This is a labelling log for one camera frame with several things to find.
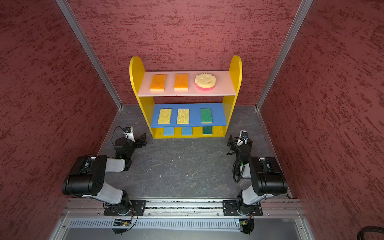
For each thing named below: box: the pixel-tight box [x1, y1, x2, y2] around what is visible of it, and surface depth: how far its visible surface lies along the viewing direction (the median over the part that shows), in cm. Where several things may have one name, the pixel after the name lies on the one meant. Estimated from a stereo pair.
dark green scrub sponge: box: [202, 126, 213, 135], surface depth 105 cm
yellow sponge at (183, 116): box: [176, 109, 190, 125], surface depth 96 cm
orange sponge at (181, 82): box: [174, 73, 189, 91], surface depth 78 cm
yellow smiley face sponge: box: [195, 73, 217, 91], surface depth 74 cm
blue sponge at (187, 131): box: [182, 126, 193, 136], surface depth 105 cm
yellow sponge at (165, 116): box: [157, 108, 172, 125], surface depth 96 cm
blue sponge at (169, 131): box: [164, 127, 174, 136], surface depth 105 cm
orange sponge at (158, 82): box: [150, 74, 167, 92], surface depth 75 cm
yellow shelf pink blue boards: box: [129, 55, 243, 139], surface depth 84 cm
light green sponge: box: [200, 108, 213, 124], surface depth 97 cm
